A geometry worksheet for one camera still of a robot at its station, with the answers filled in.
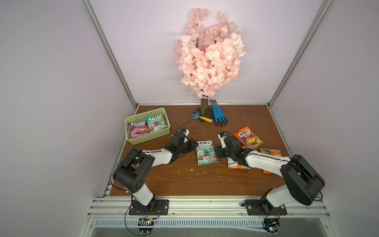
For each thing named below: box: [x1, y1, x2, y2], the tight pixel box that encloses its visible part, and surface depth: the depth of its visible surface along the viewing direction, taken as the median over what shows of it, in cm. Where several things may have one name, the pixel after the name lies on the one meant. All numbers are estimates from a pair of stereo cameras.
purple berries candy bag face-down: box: [128, 120, 151, 139], surface depth 102 cm
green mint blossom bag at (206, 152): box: [195, 140, 219, 166], surface depth 91 cm
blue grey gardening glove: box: [209, 99, 229, 127], surface depth 112 cm
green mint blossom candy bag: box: [145, 114, 168, 133], surface depth 105 cm
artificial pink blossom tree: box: [174, 7, 247, 117], surface depth 71 cm
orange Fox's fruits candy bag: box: [232, 125, 265, 150], surface depth 99 cm
